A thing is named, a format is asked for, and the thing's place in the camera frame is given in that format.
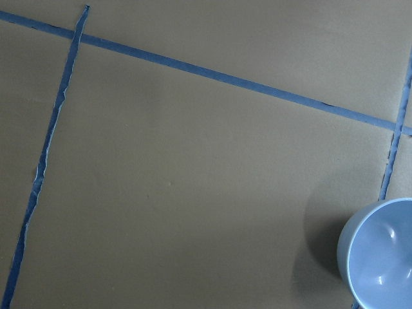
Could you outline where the blue bowl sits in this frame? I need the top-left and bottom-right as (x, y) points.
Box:
(337, 198), (411, 308)

